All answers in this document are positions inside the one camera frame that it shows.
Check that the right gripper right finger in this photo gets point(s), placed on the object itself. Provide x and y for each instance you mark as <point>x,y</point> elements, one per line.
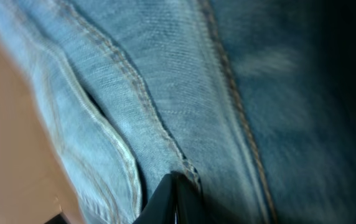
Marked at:
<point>189,206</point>

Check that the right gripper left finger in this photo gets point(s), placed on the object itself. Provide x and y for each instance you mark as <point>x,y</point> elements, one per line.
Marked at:
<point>161,207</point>

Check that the light blue denim jeans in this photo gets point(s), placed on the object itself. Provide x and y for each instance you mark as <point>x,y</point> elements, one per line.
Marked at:
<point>254,101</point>

